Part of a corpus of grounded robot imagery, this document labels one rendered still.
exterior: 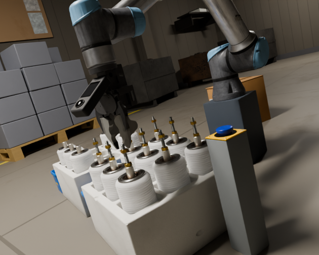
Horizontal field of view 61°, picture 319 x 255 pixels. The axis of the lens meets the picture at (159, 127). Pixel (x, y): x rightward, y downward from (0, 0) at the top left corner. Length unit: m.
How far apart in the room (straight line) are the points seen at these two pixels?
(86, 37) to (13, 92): 2.51
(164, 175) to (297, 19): 6.75
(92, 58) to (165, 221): 0.44
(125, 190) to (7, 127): 2.48
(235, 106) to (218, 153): 0.56
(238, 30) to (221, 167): 0.60
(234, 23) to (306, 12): 6.20
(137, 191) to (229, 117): 0.65
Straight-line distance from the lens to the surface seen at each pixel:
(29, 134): 3.16
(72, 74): 3.52
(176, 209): 0.73
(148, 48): 5.56
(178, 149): 0.89
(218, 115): 1.25
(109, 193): 0.83
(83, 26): 0.68
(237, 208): 0.70
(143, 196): 0.70
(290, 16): 7.36
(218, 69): 1.23
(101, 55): 0.67
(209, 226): 0.82
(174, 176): 0.75
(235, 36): 1.12
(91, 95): 0.63
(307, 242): 0.82
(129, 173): 0.72
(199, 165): 0.81
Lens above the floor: 0.50
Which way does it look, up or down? 11 degrees down
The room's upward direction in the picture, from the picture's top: 15 degrees counter-clockwise
